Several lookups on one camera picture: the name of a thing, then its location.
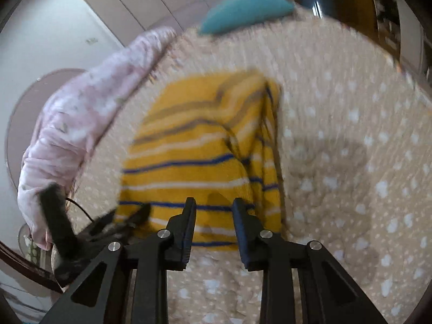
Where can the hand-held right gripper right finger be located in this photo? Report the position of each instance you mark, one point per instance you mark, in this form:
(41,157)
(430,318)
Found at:
(240,233)

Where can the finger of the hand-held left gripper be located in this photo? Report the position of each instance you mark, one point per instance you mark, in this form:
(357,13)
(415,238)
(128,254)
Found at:
(114,221)

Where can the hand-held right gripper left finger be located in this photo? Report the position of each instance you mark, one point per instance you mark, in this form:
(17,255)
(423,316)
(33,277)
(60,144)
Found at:
(187,233)

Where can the yellow striped sweater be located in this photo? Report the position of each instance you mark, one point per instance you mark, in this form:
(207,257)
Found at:
(202,162)

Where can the pink floral blanket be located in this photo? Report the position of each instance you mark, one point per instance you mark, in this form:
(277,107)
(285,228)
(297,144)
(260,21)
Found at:
(81,114)

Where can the beige dotted quilt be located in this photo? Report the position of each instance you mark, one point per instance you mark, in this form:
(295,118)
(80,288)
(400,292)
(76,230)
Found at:
(337,162)

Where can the teal pillow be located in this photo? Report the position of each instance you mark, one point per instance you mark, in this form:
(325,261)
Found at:
(243,10)

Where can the white shelf unit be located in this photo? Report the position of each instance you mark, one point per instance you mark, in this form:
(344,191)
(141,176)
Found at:
(398,20)

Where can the dark wooden bed frame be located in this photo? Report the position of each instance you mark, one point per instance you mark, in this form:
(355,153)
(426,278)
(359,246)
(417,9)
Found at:
(27,270)

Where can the wall switch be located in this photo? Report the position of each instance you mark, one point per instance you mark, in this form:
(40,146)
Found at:
(91,41)

